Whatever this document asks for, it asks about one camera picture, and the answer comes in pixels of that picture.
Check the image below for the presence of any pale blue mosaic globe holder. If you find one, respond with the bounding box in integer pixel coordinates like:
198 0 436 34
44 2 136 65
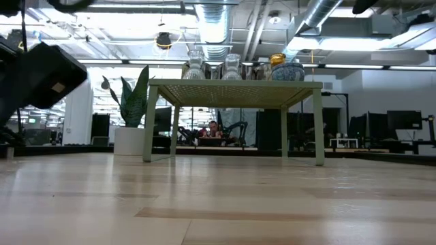
270 62 306 82

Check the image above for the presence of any amber glass candlestick holder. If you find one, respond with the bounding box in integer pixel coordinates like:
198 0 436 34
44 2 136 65
269 52 287 68

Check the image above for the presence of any clear ribbed glass candlestick holder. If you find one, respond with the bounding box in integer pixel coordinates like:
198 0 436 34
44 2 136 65
182 49 206 80
221 53 243 81

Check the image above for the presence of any long white light strip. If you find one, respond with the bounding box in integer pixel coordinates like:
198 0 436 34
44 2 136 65
76 58 436 71

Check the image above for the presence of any black background monitor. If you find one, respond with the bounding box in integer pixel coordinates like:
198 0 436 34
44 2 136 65
386 110 423 131
152 107 173 133

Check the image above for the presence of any white small stand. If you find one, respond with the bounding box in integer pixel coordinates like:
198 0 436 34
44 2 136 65
329 137 358 149

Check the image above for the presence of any black background desk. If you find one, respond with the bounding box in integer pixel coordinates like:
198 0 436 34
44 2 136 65
388 139 436 156

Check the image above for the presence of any green perforated metal shelf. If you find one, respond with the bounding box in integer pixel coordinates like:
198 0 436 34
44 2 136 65
142 78 325 167

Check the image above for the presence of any seated person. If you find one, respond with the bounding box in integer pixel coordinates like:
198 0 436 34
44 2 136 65
199 120 228 147

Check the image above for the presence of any snake plant in white pot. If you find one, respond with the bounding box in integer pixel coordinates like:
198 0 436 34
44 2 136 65
101 65 151 157

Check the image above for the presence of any silver ribbed ventilation duct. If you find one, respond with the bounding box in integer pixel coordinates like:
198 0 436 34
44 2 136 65
193 0 236 62
274 0 344 64

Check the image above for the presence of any black ceiling device yellow cable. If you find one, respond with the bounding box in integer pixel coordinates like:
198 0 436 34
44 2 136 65
155 32 173 50

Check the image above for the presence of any black aluminium table frame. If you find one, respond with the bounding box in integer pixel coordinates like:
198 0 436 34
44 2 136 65
13 145 436 167

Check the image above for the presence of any black hanging cable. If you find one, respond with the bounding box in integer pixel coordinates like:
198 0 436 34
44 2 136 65
19 0 29 44

